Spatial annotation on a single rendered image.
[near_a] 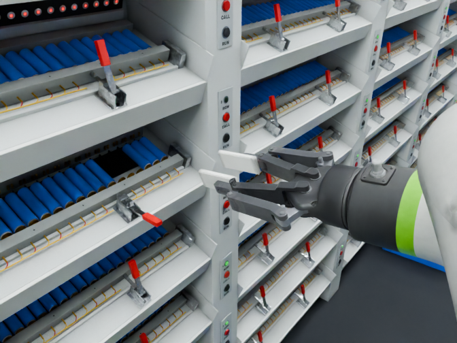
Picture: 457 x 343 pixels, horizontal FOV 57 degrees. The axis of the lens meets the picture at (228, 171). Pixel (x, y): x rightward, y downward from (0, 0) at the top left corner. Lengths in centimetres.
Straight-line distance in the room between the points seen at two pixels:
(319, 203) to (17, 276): 42
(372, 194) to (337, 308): 140
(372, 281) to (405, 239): 154
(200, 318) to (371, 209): 69
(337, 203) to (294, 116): 63
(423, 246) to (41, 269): 50
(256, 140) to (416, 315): 118
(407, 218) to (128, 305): 56
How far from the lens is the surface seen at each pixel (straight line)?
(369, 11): 133
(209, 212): 87
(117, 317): 84
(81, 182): 75
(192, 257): 93
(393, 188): 46
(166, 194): 78
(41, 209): 71
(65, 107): 63
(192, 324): 106
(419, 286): 205
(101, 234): 70
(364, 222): 47
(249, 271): 119
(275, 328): 157
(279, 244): 128
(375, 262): 210
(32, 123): 60
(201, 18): 73
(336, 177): 50
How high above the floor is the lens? 132
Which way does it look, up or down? 29 degrees down
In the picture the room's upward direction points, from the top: straight up
